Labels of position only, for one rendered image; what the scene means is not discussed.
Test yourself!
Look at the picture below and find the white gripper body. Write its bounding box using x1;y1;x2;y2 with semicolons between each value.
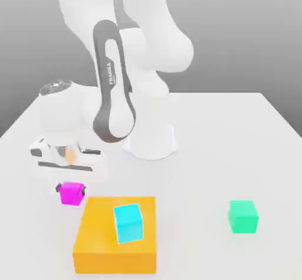
36;153;109;186

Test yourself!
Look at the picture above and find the small magenta cube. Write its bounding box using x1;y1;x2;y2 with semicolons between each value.
58;182;85;207

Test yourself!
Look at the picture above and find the small cyan cube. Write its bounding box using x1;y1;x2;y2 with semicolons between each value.
113;203;145;245

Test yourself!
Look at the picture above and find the small green cube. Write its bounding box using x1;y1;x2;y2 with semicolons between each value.
227;199;260;234

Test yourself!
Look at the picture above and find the large orange box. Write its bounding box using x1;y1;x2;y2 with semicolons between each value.
72;196;157;275

